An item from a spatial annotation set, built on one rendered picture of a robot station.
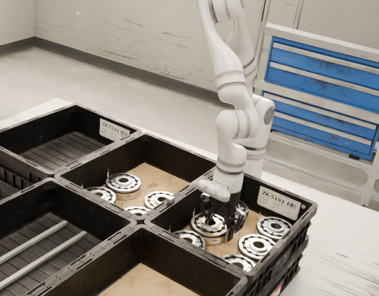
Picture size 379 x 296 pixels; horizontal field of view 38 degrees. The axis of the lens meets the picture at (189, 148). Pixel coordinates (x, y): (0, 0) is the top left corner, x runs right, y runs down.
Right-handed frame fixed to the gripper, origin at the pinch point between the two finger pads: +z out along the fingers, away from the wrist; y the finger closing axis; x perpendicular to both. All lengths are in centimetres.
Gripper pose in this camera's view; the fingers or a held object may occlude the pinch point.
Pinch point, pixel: (218, 231)
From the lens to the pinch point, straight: 146.5
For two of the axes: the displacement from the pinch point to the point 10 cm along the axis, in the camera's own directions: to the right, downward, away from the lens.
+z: -1.2, 8.8, 4.5
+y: -7.8, -3.6, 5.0
